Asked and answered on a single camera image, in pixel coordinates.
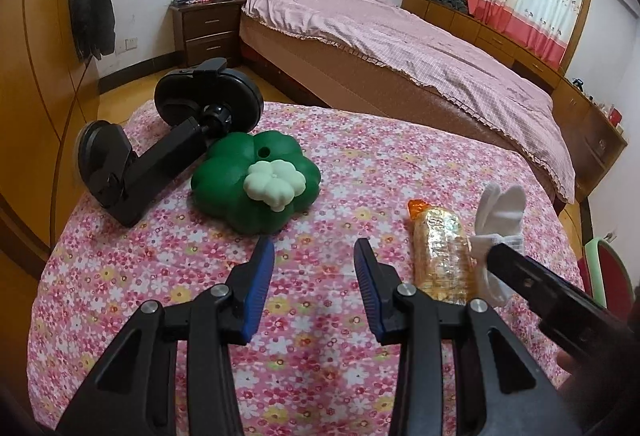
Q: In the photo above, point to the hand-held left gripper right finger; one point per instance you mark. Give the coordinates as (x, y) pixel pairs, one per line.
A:
(367, 281)

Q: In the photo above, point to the pink checked blanket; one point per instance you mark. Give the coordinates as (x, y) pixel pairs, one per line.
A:
(400, 41)

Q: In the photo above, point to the black phone holder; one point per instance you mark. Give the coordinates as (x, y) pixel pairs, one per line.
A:
(145, 171)

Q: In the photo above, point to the black hanging jacket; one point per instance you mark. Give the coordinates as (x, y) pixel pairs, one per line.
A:
(92, 6)

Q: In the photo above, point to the dark clothes heap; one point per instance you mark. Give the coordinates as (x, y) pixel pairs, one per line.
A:
(450, 4)

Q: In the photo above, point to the small black gadget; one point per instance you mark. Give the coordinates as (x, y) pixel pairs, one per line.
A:
(578, 82)

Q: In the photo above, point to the long wooden cabinet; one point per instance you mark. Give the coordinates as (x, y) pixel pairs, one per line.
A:
(500, 36)

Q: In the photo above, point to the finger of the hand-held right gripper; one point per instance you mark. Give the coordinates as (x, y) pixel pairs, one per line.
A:
(520, 273)

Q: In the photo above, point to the wall power socket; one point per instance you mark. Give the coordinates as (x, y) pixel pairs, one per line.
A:
(127, 44)

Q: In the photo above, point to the pink floral tablecloth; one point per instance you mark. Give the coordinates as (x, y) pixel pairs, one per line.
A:
(325, 156)

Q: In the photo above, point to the wooden wardrobe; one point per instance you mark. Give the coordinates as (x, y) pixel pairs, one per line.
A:
(30, 91)

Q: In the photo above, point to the person's right hand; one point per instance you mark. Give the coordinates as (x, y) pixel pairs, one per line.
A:
(590, 381)

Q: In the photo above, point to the clear cracker packet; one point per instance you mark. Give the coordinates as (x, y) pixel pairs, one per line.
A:
(440, 251)

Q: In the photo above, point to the green basin with red inside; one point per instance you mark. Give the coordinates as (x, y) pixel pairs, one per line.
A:
(607, 271)

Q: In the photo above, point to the white sock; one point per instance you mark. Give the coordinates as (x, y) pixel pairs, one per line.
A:
(500, 211)

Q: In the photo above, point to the wooden corner shelf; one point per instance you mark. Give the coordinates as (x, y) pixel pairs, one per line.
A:
(602, 151)

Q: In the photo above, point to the green clover-shaped container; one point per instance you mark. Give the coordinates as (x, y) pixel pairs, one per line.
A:
(225, 176)

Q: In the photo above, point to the red cup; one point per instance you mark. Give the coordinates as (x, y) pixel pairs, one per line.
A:
(616, 115)

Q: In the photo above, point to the brown wooden nightstand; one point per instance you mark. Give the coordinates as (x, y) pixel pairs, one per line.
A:
(210, 31)

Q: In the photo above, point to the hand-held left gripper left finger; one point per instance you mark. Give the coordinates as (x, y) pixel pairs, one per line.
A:
(260, 281)

